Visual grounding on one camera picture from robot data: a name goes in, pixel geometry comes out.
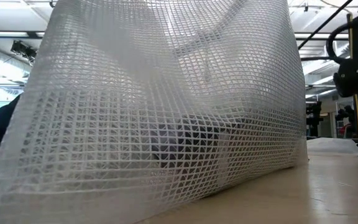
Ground large clear mesh pouch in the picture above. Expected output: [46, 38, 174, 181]
[0, 0, 310, 224]

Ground small clear narrow pouch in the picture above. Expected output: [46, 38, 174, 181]
[306, 137, 358, 156]

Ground black backpack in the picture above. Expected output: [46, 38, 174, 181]
[0, 93, 23, 152]

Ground distant black robot station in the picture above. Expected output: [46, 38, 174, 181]
[305, 101, 324, 138]

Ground distant robot arms with red part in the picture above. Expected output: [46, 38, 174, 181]
[335, 105, 356, 138]

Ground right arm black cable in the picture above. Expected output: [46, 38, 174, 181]
[296, 0, 354, 65]

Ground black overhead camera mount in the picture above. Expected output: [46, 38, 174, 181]
[10, 39, 39, 63]

